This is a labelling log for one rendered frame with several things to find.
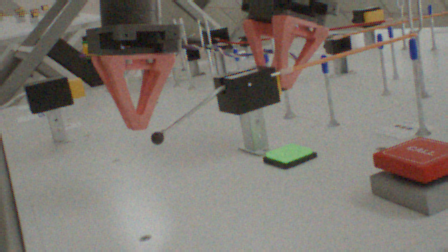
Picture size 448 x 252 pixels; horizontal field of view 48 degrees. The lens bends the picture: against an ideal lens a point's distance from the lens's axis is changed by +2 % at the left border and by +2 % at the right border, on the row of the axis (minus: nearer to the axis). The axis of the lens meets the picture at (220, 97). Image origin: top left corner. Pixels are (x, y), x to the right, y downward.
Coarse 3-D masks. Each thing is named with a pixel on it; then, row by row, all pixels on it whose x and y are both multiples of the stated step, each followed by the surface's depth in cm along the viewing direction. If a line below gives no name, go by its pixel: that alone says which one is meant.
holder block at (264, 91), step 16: (224, 80) 53; (240, 80) 52; (256, 80) 53; (272, 80) 54; (224, 96) 54; (240, 96) 52; (256, 96) 53; (272, 96) 54; (224, 112) 55; (240, 112) 52
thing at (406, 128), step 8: (408, 120) 56; (376, 128) 55; (384, 128) 55; (392, 128) 54; (400, 128) 54; (408, 128) 54; (416, 128) 53; (432, 128) 52; (392, 136) 52; (400, 136) 52; (408, 136) 51
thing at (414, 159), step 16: (400, 144) 40; (416, 144) 39; (432, 144) 38; (384, 160) 38; (400, 160) 36; (416, 160) 36; (432, 160) 35; (400, 176) 38; (416, 176) 35; (432, 176) 35
